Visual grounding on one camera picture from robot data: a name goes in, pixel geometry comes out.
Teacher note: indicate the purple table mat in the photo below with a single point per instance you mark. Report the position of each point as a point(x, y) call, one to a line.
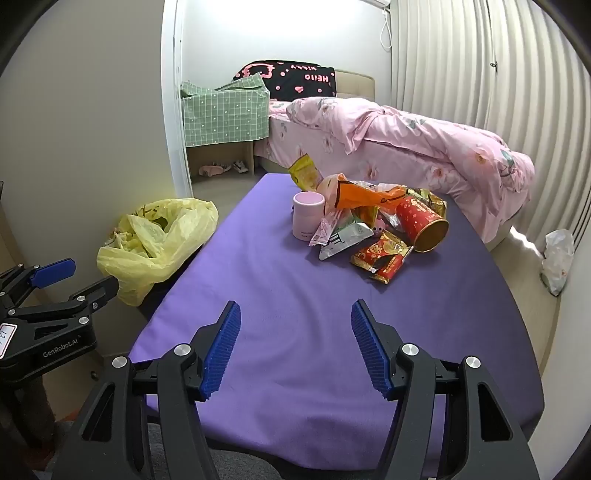
point(295, 286)

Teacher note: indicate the white air conditioner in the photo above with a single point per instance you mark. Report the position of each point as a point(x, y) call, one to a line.
point(381, 2)

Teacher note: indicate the white sneakers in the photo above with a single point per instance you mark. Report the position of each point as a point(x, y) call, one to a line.
point(240, 166)

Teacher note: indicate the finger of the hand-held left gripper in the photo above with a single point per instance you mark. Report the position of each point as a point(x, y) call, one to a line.
point(99, 290)
point(53, 272)

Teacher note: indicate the pink floral bed sheet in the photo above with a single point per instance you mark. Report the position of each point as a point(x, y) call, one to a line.
point(314, 143)

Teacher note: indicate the yellow plastic bag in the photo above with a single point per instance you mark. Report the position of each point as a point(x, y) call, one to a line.
point(138, 267)

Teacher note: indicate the red cylindrical can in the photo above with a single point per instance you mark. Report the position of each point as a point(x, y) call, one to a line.
point(415, 219)

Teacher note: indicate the pink cup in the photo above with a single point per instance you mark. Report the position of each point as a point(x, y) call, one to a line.
point(307, 217)

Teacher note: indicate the white plastic bag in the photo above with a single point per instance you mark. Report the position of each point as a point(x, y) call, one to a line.
point(556, 263)

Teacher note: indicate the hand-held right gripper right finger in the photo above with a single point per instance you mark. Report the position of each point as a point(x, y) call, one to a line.
point(369, 350)

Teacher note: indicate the long pink wrapper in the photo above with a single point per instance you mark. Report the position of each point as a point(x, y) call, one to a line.
point(323, 230)

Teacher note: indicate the green checked cloth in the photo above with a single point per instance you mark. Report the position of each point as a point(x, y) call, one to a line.
point(221, 115)

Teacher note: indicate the pink slippers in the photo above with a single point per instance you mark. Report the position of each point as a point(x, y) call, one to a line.
point(210, 170)

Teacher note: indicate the red gold snack packet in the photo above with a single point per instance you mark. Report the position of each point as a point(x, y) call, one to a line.
point(381, 258)

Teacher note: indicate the black pillow with pink print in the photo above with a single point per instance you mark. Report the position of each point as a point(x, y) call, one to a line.
point(286, 81)

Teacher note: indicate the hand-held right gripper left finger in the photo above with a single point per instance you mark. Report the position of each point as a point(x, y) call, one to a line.
point(224, 350)

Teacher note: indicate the yellow snack packet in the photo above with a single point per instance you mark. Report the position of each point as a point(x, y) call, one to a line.
point(305, 174)

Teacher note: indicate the orange snack bag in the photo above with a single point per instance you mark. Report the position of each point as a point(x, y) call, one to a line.
point(364, 196)

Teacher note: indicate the pink caterpillar toy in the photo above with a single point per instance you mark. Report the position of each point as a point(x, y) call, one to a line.
point(379, 227)

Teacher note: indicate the pink floral quilt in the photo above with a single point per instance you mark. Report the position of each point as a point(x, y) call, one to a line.
point(415, 138)

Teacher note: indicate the beige upholstered bed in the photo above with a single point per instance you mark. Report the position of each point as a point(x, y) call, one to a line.
point(355, 83)

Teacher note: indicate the gold black snack packet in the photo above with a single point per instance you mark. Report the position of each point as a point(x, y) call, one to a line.
point(431, 201)

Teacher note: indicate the wooden nightstand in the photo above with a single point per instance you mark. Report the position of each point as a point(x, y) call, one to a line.
point(250, 159)

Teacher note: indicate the pale pleated curtain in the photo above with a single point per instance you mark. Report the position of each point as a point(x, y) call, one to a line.
point(461, 60)

